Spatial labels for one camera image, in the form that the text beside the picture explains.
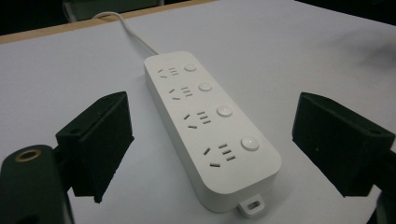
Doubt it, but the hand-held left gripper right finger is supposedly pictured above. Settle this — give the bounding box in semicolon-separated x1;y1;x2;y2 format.
291;91;396;198

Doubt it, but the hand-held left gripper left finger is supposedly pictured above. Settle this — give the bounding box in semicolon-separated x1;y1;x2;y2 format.
55;91;135;204

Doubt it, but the white power strip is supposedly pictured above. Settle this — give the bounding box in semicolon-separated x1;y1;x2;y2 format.
143;50;283;218

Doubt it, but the white power strip cable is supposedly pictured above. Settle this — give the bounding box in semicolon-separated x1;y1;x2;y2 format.
92;11;161;56

